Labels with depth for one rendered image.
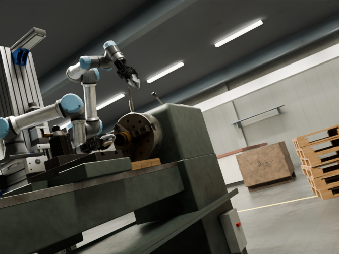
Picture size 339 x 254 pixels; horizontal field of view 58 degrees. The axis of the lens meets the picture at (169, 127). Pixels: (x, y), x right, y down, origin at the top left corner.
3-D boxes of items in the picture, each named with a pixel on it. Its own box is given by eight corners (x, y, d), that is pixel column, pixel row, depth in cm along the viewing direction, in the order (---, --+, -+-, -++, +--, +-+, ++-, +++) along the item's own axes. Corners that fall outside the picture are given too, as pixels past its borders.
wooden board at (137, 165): (113, 180, 191) (111, 174, 191) (161, 164, 175) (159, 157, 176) (77, 188, 164) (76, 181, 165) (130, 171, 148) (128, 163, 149)
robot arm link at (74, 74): (59, 68, 226) (81, 51, 186) (74, 68, 232) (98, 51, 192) (62, 84, 227) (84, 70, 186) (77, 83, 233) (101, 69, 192)
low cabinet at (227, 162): (276, 169, 1088) (267, 142, 1104) (252, 182, 866) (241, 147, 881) (223, 182, 1200) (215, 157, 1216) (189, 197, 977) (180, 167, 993)
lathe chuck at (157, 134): (125, 165, 205) (117, 119, 209) (166, 157, 191) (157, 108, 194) (117, 167, 197) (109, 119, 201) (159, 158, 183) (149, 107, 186)
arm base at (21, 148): (-1, 163, 189) (-5, 147, 190) (22, 160, 201) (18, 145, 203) (11, 156, 181) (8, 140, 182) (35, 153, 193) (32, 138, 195)
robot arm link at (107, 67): (93, 63, 201) (97, 51, 193) (109, 62, 207) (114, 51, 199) (97, 72, 198) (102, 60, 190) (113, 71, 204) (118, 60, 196)
